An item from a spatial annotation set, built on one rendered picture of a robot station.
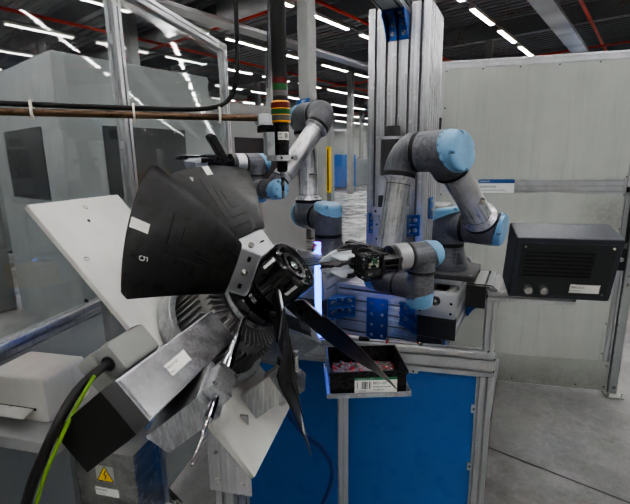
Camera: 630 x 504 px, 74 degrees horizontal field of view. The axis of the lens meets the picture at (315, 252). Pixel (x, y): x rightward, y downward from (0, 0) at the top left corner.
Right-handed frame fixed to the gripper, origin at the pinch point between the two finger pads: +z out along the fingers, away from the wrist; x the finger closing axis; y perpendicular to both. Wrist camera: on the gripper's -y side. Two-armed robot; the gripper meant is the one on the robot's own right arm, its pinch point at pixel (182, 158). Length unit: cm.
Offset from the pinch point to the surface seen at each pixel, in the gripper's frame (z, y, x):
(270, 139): 6, -12, -68
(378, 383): -21, 50, -85
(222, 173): 10, -3, -53
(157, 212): 35, -2, -82
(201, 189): 17, 0, -56
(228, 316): 20, 23, -77
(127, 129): 14.4, -8.4, 13.4
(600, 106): -217, -32, -50
